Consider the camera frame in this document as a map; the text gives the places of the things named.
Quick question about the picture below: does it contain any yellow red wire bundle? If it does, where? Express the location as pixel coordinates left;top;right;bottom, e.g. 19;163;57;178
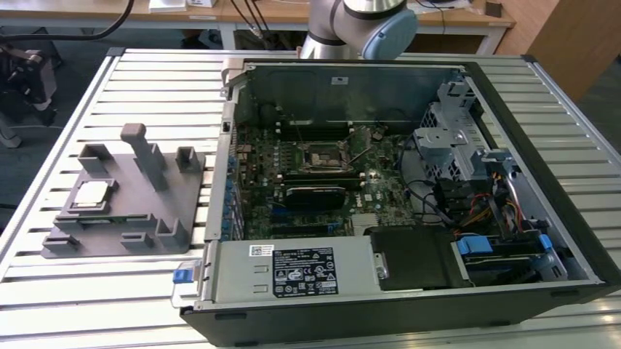
456;172;528;233

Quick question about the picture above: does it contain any thin metal locking lever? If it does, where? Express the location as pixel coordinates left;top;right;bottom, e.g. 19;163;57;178
290;108;308;146
350;139;381;164

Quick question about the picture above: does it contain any grey parts rack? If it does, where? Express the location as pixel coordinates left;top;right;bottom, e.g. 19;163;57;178
40;122;207;260

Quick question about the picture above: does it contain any metal socket cover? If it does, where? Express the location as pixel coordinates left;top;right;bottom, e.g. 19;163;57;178
345;127;374;164

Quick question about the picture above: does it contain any CPU socket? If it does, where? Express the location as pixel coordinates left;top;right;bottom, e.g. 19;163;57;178
301;140;352;172

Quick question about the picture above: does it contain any wooden desk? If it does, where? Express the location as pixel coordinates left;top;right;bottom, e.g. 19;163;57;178
0;0;519;55

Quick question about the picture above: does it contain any silver metal drive cage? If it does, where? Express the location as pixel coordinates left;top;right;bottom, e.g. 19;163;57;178
412;80;516;182

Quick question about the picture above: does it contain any black expansion slot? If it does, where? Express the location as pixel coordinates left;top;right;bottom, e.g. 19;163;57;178
269;224;342;236

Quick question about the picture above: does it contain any silver CPU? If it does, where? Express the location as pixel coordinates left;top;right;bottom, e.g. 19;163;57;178
71;181;114;209

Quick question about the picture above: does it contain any green motherboard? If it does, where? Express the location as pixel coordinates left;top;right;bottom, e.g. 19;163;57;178
233;121;425;241

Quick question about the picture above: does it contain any dark flat cable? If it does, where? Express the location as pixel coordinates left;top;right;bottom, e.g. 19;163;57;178
487;170;517;241

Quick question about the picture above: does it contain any silver power supply unit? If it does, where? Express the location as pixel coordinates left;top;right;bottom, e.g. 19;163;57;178
194;238;389;305

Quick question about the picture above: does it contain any silver chipset heatsink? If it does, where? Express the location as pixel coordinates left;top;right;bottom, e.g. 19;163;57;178
350;213;381;233

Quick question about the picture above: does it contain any green RAM stick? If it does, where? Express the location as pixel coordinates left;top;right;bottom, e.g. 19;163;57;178
77;215;150;224

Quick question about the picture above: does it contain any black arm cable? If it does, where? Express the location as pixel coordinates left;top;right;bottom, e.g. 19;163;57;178
0;0;137;41

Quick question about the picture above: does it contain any black graphics card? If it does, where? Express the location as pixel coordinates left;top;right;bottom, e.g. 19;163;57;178
284;184;350;211

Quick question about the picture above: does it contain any wooden cabinet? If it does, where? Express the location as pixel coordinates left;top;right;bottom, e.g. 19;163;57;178
495;0;621;101

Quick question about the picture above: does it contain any hard disk in blue carrier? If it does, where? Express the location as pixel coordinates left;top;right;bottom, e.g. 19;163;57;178
456;234;545;285

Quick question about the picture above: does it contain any black PC case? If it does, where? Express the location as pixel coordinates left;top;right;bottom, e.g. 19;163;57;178
170;54;621;348

